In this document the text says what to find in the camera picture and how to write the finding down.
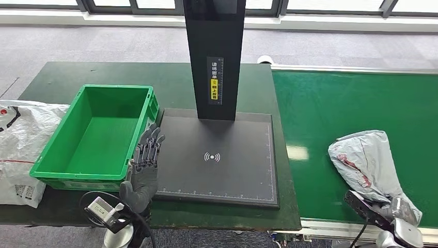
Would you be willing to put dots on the black yellow label sticker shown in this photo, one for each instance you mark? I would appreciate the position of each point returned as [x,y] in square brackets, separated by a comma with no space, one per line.
[215,80]

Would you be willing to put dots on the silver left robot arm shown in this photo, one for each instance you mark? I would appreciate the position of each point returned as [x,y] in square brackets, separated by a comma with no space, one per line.
[119,239]

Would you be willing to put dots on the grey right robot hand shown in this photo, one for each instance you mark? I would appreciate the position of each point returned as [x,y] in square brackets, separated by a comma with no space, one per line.
[398,210]

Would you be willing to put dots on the green plastic crate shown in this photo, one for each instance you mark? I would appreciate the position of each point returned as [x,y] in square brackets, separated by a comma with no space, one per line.
[102,143]

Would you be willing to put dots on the black scanner base platform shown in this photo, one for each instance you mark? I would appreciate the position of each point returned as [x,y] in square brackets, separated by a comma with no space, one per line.
[222,178]

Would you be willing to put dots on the black scanner column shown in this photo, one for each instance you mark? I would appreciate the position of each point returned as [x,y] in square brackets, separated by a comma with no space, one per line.
[215,37]

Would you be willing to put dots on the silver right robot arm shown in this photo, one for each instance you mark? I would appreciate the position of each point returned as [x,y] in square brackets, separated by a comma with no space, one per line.
[407,236]

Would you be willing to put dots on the aluminium conveyor frame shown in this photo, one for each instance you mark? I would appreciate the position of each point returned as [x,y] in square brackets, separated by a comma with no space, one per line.
[328,231]

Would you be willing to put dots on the dark right wrist camera box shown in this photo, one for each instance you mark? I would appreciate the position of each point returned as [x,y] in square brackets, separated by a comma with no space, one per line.
[362,207]

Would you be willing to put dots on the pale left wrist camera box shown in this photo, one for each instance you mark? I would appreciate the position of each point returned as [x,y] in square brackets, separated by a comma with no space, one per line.
[101,209]

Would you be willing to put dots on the grey parcel bag red print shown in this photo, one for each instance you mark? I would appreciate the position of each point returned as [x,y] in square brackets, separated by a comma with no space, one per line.
[369,164]

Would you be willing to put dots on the white conveyor roller end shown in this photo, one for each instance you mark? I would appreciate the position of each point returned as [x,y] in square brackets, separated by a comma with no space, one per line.
[266,59]

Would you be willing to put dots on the white woven sack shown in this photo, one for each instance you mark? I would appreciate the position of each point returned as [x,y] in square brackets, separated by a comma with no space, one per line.
[25,143]

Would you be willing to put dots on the green conveyor belt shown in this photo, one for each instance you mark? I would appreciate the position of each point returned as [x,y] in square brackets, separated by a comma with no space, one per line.
[325,106]

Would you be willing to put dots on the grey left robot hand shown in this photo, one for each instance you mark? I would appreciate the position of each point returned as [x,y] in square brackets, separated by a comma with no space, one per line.
[143,185]

